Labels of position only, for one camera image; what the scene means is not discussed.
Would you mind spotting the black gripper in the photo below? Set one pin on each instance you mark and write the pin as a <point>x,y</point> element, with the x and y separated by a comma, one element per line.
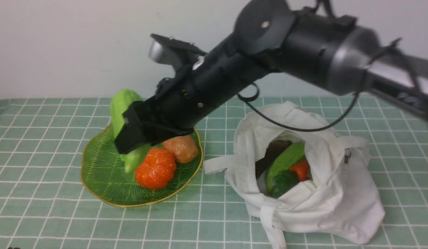
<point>175,108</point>

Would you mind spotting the light green gourd toy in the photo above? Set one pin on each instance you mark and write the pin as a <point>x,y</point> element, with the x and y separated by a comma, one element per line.
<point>120,103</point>

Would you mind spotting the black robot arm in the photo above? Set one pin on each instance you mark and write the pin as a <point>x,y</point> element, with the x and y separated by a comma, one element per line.
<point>311,44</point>

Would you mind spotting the white cloth tote bag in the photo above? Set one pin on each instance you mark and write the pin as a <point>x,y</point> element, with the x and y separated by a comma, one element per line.
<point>341,198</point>

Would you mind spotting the green glass leaf plate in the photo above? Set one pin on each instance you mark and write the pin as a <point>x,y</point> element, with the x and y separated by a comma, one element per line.
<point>102,174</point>

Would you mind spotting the brown potato toy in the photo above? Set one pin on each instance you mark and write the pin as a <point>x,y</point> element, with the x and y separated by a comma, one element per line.
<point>183,148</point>

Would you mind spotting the green checkered tablecloth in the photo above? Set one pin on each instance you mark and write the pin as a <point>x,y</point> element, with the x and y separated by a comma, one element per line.
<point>43,204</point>

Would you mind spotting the dark green leafy vegetable toy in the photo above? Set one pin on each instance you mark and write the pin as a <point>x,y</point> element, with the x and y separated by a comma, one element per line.
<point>283,182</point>

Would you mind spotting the green cucumber toy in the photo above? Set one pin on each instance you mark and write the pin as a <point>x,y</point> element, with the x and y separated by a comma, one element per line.
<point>289,157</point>

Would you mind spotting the orange carrot toy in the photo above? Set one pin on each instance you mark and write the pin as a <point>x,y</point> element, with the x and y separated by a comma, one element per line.
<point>301,169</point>

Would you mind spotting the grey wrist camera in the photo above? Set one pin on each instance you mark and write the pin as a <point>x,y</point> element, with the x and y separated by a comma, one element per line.
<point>173,52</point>

